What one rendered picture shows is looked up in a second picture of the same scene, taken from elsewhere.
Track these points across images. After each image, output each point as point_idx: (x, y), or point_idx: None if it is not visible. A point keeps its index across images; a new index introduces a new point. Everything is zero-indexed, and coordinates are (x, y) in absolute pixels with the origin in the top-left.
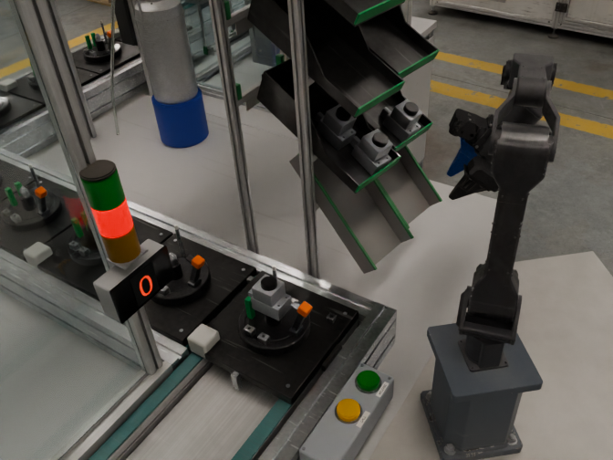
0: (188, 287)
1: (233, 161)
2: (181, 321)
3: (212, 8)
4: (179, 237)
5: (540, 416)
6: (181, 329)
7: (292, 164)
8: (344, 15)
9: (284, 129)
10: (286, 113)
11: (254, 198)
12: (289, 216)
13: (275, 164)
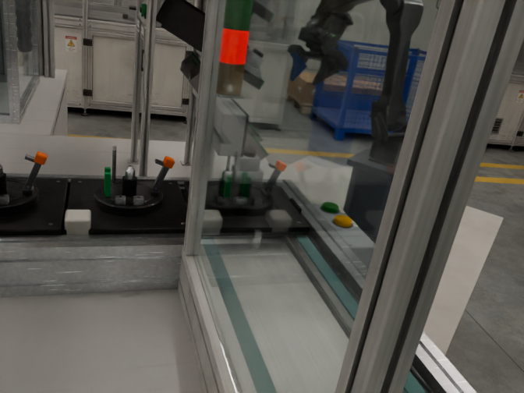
0: (153, 196)
1: (144, 84)
2: (174, 219)
3: None
4: (115, 160)
5: None
6: (183, 222)
7: (192, 83)
8: None
9: (30, 130)
10: (196, 33)
11: (71, 171)
12: (118, 175)
13: (56, 150)
